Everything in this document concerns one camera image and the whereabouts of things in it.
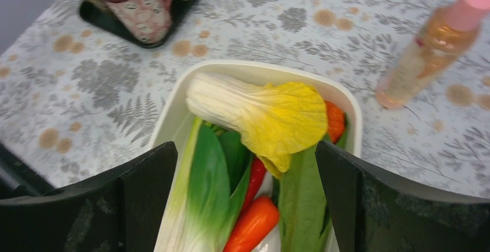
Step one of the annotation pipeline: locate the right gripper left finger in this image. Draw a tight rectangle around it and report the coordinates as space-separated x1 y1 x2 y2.
1 142 178 251

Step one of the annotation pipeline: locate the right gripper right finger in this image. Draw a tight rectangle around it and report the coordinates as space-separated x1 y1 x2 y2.
315 141 489 252

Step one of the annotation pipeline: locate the pink upside-down mug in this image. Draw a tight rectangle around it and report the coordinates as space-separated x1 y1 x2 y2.
105 0 173 44

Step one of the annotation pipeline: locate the green cucumber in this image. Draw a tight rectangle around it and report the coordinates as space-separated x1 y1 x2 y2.
279 143 339 251

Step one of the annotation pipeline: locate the green bok choy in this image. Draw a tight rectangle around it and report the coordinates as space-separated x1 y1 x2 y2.
154 117 253 251

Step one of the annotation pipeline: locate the white vegetable basin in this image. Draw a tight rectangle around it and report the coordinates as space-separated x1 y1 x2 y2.
147 59 363 252

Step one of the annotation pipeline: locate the orange carrot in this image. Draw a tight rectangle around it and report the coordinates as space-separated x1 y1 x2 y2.
224 197 280 252

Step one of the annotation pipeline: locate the red chili pepper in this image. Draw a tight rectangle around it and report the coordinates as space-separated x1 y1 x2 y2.
240 157 266 213

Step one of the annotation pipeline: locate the floral tablecloth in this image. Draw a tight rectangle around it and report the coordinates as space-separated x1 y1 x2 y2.
1 0 489 197

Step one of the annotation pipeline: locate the yellow napa cabbage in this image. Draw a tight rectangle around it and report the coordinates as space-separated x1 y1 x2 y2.
186 73 328 179

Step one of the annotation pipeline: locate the pink drink bottle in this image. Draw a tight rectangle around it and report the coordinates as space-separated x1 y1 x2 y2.
375 0 489 109

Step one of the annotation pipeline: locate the black baking tray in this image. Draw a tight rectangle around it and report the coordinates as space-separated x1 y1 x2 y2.
79 0 200 49

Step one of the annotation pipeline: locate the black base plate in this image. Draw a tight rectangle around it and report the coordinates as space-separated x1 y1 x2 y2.
1 143 54 199

